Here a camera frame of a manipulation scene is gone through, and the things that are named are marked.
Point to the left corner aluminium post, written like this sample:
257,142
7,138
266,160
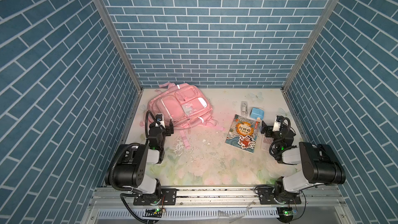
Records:
102,11

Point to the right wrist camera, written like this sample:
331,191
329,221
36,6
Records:
277,124

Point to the right small circuit board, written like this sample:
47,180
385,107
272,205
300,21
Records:
285,214

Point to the left small circuit board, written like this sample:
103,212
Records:
153,213

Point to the aluminium front rail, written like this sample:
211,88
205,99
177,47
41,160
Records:
212,202

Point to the clear plastic eraser case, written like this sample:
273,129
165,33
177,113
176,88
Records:
244,108

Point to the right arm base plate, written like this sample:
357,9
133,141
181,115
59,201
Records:
270,196

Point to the blue pencil sharpener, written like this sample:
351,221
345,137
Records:
257,113

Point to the white pink calculator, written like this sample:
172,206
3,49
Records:
266,143

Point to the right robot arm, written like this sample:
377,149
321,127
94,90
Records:
319,164

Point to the corner aluminium post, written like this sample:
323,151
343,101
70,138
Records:
102,11
324,17

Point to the colourful illustrated book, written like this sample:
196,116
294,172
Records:
243,133

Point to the right corner aluminium post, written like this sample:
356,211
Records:
324,17

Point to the small circuit board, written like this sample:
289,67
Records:
285,214
153,213

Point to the pink student backpack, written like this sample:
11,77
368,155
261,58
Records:
185,106

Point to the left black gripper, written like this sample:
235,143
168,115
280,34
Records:
168,127

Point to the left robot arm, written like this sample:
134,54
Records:
127,170

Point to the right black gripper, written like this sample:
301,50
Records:
268,129

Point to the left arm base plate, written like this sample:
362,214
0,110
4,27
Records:
161,197

